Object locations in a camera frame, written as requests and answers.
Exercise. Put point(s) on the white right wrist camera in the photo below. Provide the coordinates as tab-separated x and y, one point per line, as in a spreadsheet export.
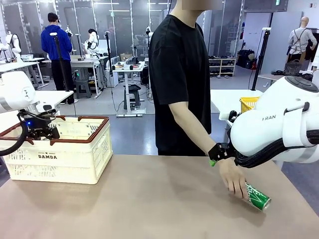
225	117

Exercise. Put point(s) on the drink can silver lid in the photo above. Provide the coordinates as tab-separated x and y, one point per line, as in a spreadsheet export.
46	139

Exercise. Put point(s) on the cream basket with brown rim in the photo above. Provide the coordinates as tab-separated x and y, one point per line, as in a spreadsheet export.
74	161

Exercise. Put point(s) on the person's left forearm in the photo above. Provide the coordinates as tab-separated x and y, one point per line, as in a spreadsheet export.
192	129

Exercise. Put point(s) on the mannequin with grey apron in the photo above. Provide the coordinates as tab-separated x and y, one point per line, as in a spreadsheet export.
300	39

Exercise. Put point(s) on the yellow plastic shopping basket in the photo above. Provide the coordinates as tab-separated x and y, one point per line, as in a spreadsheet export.
248	103

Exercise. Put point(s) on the grey step stool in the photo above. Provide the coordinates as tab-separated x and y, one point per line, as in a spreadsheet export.
83	89

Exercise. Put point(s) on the dark wicker basket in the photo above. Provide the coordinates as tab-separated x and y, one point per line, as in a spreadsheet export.
292	68

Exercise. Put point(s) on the black bag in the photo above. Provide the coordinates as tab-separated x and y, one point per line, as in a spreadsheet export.
245	59

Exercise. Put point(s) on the green drink can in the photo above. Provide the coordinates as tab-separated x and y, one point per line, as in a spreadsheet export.
259	198

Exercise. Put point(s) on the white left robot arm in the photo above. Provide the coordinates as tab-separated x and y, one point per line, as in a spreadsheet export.
15	92

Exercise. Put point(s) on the person in black t-shirt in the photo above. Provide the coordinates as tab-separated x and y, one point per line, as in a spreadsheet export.
179	87

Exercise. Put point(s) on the white table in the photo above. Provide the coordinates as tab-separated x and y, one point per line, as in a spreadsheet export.
59	95
229	102

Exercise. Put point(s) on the white humanoid robot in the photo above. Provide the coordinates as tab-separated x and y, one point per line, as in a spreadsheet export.
91	42

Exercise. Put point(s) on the person in blue hoodie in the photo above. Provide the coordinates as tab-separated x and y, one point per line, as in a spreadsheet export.
57	49

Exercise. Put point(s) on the white shoe rack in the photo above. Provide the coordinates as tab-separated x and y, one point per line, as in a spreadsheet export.
223	66

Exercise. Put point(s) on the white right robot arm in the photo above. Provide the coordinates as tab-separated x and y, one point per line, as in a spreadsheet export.
274	129

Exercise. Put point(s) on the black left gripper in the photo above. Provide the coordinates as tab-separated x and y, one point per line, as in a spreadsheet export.
37	122

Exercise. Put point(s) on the person's left hand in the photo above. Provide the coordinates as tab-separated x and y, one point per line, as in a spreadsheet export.
234	179

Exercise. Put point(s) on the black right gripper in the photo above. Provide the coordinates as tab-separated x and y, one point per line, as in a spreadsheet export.
225	152

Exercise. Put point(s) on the black camera tripod pole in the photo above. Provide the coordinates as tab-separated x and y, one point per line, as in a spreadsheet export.
260	59

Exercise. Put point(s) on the brown work table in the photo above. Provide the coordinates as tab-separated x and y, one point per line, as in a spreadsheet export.
270	77

